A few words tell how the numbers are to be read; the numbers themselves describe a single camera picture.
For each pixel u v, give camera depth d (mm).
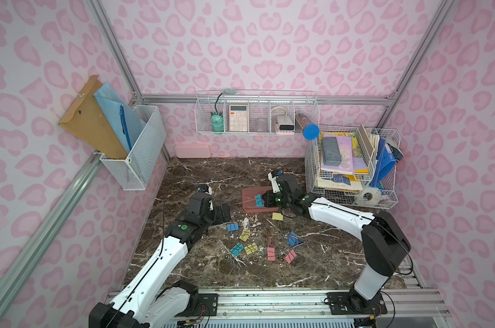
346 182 873
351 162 884
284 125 902
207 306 735
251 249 839
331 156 875
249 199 1029
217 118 903
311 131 822
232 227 924
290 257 830
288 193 676
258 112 985
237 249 839
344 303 723
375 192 952
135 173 728
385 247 455
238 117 952
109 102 669
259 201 888
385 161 908
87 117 669
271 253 834
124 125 666
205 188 709
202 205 597
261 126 962
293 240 878
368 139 881
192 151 1174
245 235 884
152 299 435
